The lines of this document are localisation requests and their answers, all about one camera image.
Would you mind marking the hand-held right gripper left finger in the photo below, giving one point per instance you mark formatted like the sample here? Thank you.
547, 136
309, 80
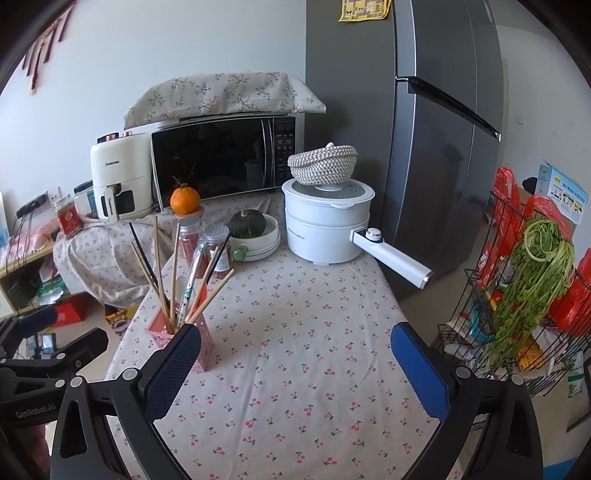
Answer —
173, 369

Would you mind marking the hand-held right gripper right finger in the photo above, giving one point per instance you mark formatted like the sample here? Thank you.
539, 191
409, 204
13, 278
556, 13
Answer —
420, 374

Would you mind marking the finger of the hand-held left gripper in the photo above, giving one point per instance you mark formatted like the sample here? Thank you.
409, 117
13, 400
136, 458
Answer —
37, 321
83, 348

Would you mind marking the pink perforated utensil holder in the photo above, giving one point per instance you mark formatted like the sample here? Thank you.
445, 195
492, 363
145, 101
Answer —
205, 350

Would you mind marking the red plastic spoon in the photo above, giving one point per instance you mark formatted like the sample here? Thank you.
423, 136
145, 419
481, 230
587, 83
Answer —
203, 295

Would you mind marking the plastic chopstick pair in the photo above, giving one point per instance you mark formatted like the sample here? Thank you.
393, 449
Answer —
194, 277

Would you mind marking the black chopstick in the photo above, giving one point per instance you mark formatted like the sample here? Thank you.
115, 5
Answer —
219, 251
143, 251

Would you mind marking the red cardboard box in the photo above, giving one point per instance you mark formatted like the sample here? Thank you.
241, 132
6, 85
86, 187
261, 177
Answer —
69, 314

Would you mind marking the small print table cover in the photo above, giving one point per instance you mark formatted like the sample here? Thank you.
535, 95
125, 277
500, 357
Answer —
101, 258

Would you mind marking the red tin box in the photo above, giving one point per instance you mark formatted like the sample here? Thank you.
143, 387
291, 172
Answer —
69, 219

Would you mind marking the cherry print tablecloth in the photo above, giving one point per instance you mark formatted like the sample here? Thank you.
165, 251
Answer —
300, 369

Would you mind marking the clear jar of goji berries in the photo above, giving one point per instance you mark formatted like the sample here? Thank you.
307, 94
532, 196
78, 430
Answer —
189, 244
224, 258

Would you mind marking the small white box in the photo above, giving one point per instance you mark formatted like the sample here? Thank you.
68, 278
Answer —
84, 198

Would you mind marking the green ceramic spoon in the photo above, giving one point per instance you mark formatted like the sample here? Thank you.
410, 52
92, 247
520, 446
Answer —
240, 253

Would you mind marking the green leafy vegetables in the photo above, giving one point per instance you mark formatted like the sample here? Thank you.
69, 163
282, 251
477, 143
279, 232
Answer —
531, 286

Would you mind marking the white ceramic bowl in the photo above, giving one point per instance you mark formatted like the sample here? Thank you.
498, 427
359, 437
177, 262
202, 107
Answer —
265, 249
270, 230

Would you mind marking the dark green squash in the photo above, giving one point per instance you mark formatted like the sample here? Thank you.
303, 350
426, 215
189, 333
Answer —
247, 224

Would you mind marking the white air fryer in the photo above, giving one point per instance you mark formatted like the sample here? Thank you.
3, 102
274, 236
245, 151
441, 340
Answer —
117, 170

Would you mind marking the orange fruit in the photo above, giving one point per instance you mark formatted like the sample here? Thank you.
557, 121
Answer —
184, 198

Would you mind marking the white electric cooking pot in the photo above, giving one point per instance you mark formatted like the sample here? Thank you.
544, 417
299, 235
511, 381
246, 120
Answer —
323, 226

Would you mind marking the black microwave oven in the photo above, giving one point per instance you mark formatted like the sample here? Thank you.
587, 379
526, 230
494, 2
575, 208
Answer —
207, 157

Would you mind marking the blue and white carton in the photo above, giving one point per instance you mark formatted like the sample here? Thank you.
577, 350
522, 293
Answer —
561, 189

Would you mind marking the grey refrigerator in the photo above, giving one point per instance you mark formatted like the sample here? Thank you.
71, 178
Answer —
434, 138

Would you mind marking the floral cloth cover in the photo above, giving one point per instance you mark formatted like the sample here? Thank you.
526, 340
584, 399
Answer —
221, 94

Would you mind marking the yellow paper sheet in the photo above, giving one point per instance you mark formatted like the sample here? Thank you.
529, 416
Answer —
364, 9

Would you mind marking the red hanging wall decoration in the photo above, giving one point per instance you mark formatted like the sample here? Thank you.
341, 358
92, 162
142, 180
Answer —
39, 55

